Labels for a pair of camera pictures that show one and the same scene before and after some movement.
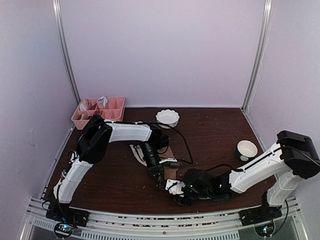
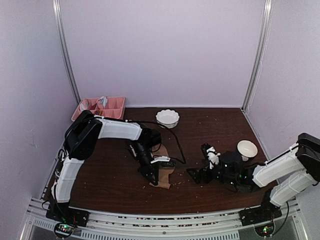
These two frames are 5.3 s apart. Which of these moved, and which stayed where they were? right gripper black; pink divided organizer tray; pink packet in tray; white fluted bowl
Moved: right gripper black
Stayed: pink packet in tray; pink divided organizer tray; white fluted bowl
